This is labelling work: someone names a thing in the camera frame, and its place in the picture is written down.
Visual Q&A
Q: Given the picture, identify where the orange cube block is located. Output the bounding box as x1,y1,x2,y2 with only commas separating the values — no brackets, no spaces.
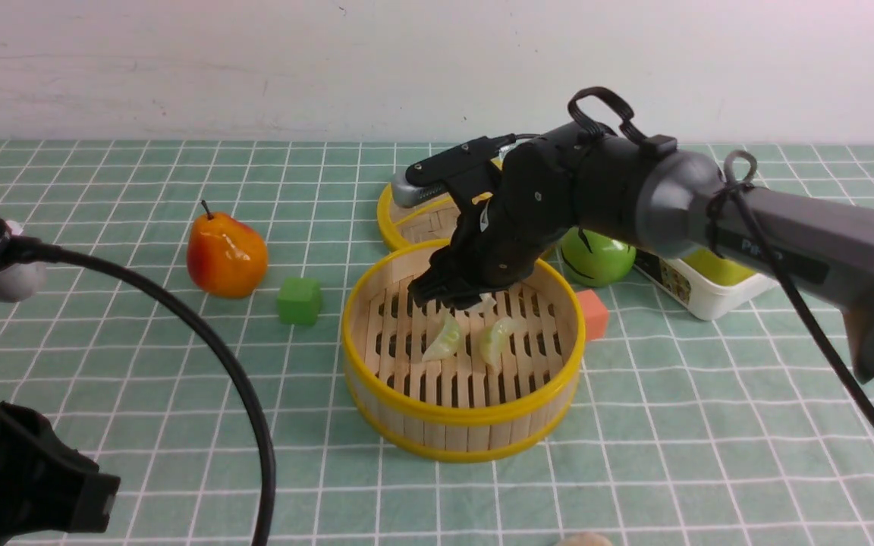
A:
576,290,610,341

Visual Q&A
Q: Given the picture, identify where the bamboo steamer tray yellow rim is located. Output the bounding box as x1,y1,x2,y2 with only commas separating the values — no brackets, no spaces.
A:
341,240,586,463

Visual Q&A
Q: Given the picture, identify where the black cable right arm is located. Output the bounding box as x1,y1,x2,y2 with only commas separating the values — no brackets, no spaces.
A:
567,86,874,494

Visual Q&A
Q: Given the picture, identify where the green checkered tablecloth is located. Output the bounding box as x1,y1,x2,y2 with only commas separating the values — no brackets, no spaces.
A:
0,140,874,545

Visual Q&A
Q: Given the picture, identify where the white dumpling bottom edge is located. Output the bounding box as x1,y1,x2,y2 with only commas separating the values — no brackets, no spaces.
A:
555,531,614,546

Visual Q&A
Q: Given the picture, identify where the green lid white lunchbox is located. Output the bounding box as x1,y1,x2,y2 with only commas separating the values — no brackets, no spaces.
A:
633,249,776,321

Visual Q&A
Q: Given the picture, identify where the red orange pear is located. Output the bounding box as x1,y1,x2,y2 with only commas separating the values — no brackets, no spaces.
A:
185,199,269,300

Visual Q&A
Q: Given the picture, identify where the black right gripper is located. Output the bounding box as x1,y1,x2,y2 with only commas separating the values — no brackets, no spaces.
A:
407,136,586,312

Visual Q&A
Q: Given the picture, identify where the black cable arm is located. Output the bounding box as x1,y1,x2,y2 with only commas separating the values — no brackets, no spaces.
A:
5,237,277,546
567,86,874,494

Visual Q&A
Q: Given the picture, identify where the green apple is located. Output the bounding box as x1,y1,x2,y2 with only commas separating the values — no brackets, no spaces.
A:
558,228,636,287

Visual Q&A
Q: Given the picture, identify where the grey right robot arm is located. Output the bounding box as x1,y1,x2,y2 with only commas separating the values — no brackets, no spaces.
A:
391,122,874,428

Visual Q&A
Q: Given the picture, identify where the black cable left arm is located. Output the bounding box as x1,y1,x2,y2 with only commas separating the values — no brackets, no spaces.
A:
5,237,277,546

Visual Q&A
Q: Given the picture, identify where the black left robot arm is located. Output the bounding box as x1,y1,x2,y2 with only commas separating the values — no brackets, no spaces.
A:
0,219,121,545

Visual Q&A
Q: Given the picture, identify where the green cube block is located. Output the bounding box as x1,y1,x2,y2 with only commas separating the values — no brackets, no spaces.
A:
277,277,322,326

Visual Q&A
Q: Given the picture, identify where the woven bamboo steamer lid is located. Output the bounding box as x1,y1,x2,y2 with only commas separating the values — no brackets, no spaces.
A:
376,184,459,251

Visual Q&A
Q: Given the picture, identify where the green dumpling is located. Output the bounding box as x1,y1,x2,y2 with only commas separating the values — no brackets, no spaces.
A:
476,315,527,375
422,313,464,362

